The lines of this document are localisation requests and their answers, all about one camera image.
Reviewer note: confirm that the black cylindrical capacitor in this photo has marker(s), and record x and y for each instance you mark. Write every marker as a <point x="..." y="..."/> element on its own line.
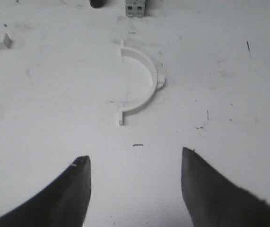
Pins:
<point x="97" y="3"/>

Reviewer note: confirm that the white circuit breaker red switch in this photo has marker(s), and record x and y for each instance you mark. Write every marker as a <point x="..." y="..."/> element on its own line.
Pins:
<point x="135" y="8"/>

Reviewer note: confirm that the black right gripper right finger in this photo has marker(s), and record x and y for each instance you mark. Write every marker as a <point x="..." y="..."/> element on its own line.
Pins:
<point x="214" y="201"/>

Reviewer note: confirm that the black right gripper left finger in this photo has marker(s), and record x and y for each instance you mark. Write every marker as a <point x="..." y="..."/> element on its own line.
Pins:
<point x="63" y="203"/>

